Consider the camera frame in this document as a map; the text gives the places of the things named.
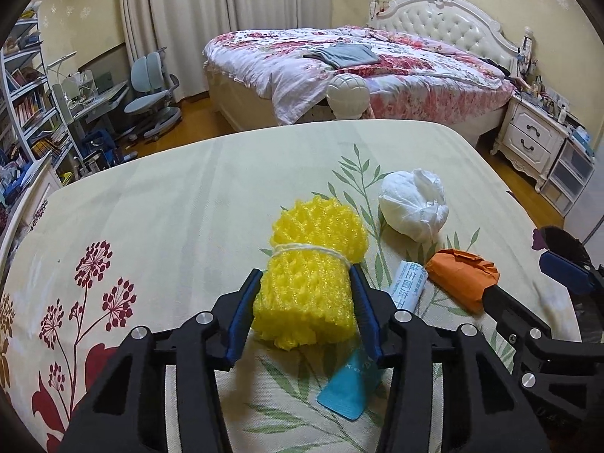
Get folded grey-blue clothes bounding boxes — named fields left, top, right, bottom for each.
left=303, top=43, right=381, bottom=69

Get white blue paper packet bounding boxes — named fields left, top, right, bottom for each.
left=388, top=259, right=429, bottom=314

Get grey-blue desk chair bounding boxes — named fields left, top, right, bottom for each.
left=123, top=47, right=185, bottom=142

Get white nightstand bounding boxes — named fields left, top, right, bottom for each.
left=491, top=92, right=569, bottom=185

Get yellow foam net bundle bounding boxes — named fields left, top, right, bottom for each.
left=252, top=197, right=370, bottom=352

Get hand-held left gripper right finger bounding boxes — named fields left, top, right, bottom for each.
left=350, top=264, right=550, bottom=453

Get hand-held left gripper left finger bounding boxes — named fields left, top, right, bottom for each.
left=45, top=268, right=265, bottom=453

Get study desk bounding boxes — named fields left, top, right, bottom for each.
left=47, top=52, right=133, bottom=128

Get blue plastic scraper card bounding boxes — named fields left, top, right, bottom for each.
left=316, top=347, right=394, bottom=422

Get white crumpled tissue wad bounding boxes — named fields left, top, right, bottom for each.
left=377, top=167, right=450, bottom=242

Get white bookshelf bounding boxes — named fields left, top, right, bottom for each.
left=0, top=5, right=79, bottom=185

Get plastic drawer unit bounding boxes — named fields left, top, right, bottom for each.
left=540, top=139, right=598, bottom=220

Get white tufted headboard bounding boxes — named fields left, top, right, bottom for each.
left=368, top=0, right=532, bottom=69

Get orange snack wrapper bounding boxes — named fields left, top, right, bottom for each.
left=425, top=248, right=500, bottom=314

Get blue basket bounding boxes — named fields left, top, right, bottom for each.
left=80, top=129, right=123, bottom=168

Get white curtain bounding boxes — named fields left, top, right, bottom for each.
left=116, top=0, right=333, bottom=105

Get group of nightstand bottles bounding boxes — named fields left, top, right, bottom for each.
left=512, top=28, right=590, bottom=123

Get bed with floral quilt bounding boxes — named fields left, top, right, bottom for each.
left=202, top=26, right=515, bottom=135

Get white round bedpost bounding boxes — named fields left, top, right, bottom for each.
left=327, top=73, right=371, bottom=121

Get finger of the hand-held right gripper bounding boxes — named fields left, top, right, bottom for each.
left=539, top=250, right=604, bottom=294
left=480, top=284, right=553, bottom=343

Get floral mattress cover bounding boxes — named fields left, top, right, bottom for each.
left=0, top=120, right=586, bottom=453

